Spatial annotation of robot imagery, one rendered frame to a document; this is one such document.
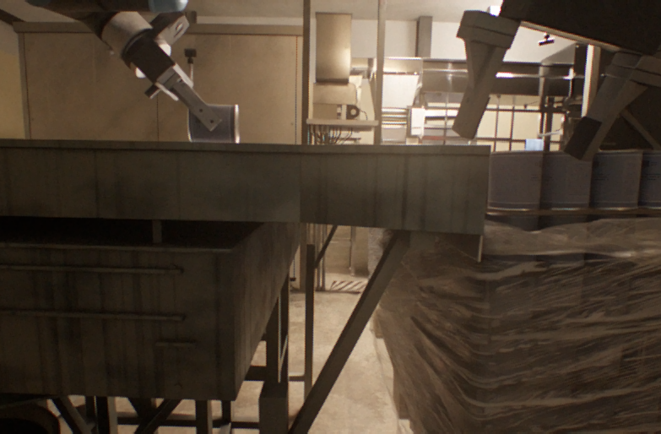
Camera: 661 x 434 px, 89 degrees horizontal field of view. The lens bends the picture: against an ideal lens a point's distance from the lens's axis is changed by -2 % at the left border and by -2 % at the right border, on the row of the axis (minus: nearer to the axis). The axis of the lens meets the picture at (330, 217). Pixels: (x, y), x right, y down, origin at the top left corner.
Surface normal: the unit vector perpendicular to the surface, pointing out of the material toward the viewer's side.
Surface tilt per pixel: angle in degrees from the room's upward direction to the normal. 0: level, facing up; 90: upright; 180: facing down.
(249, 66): 90
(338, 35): 90
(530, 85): 90
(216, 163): 90
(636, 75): 113
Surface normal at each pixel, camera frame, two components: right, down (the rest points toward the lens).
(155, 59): 0.18, 0.13
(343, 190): -0.28, 0.11
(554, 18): 0.07, 0.51
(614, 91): -0.98, -0.14
